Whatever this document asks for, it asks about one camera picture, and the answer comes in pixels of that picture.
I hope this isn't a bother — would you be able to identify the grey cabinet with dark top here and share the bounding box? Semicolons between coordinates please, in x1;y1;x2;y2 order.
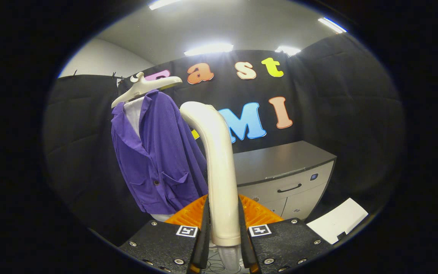
232;141;336;221

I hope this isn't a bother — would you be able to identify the purple corduroy jacket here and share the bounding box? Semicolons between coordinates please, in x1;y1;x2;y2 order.
111;89;209;215

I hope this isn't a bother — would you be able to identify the white clothes hanger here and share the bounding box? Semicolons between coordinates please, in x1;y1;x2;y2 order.
111;72;183;109

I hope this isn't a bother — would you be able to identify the white garment steamer head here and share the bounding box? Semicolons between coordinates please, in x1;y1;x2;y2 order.
180;101;241;247

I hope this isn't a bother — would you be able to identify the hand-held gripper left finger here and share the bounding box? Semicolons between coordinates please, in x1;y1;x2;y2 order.
118;194;211;274

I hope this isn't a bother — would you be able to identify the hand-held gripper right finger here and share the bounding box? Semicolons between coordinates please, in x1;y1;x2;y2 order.
237;194;333;274

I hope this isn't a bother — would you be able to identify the clear garment steamer hose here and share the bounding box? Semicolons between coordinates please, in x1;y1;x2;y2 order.
217;245;240;272

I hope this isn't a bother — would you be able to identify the white paper sheet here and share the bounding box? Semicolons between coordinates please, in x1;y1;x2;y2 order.
306;198;369;245

